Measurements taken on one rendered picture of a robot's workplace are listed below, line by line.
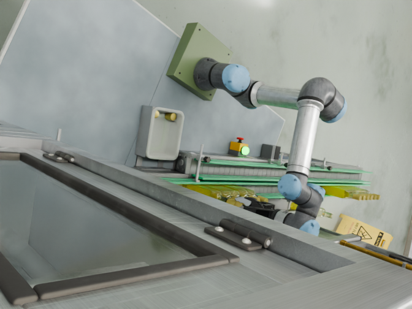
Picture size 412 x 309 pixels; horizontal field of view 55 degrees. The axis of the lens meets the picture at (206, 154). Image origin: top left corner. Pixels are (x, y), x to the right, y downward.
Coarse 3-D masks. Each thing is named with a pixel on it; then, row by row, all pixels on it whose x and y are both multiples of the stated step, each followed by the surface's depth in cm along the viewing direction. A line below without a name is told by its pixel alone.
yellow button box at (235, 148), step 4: (232, 144) 213; (236, 144) 211; (240, 144) 210; (244, 144) 212; (232, 148) 213; (236, 148) 211; (240, 148) 210; (232, 152) 213; (236, 152) 211; (240, 152) 211
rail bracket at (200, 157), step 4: (200, 148) 172; (188, 152) 177; (192, 152) 178; (200, 152) 172; (188, 156) 177; (192, 156) 176; (196, 156) 173; (200, 156) 171; (208, 156) 170; (200, 160) 172; (204, 160) 170; (208, 160) 169; (196, 172) 173; (196, 176) 173; (196, 180) 172
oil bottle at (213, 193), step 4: (184, 184) 178; (188, 188) 176; (192, 188) 174; (196, 188) 172; (200, 188) 170; (204, 188) 169; (208, 188) 170; (212, 188) 172; (200, 192) 170; (204, 192) 168; (208, 192) 166; (212, 192) 165; (216, 192) 166; (220, 192) 167; (212, 196) 165; (216, 196) 165
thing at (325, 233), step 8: (320, 232) 205; (328, 232) 208; (336, 232) 207; (336, 240) 181; (352, 240) 191; (360, 240) 198; (368, 248) 192; (376, 248) 191; (392, 256) 180; (400, 256) 183
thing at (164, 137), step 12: (156, 108) 167; (156, 120) 176; (168, 120) 181; (180, 120) 178; (156, 132) 178; (168, 132) 182; (180, 132) 178; (156, 144) 179; (168, 144) 182; (156, 156) 171; (168, 156) 178
